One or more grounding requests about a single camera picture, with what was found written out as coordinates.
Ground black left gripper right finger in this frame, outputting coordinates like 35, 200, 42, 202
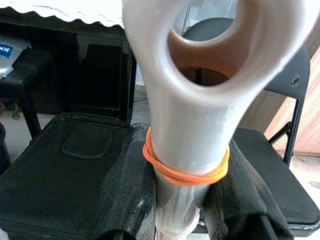
199, 138, 295, 240

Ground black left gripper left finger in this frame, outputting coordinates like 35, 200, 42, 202
99, 122, 158, 240

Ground orange rubber band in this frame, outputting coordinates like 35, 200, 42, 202
141, 126, 231, 187

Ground beige broom with purple bristles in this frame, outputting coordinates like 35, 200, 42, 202
121, 0, 309, 240

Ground black folding chair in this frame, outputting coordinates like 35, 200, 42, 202
183, 16, 320, 232

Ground black fabric case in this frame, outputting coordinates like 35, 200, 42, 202
0, 111, 137, 240

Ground black upright piano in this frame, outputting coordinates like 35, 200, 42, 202
0, 21, 138, 123

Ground black waste bin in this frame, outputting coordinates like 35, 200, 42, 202
0, 122, 12, 173

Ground white and blue bag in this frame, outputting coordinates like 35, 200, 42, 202
0, 34, 33, 81

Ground white lace tablecloth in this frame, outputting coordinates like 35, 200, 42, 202
0, 0, 126, 33

